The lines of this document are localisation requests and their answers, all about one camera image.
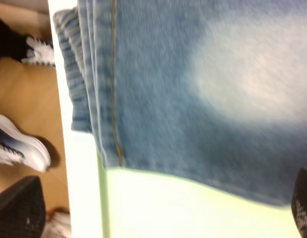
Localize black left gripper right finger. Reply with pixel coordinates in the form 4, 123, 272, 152
291, 168, 307, 238

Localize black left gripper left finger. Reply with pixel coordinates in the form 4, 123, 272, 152
0, 176, 46, 238

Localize blue children's denim shorts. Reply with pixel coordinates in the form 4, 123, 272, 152
53, 0, 307, 206

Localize light green plastic tray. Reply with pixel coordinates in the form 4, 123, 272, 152
98, 164, 300, 238

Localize white and navy sneaker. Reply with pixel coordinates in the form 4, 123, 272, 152
0, 114, 51, 173

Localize black and white shoe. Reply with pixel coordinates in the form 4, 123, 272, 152
0, 19, 55, 67

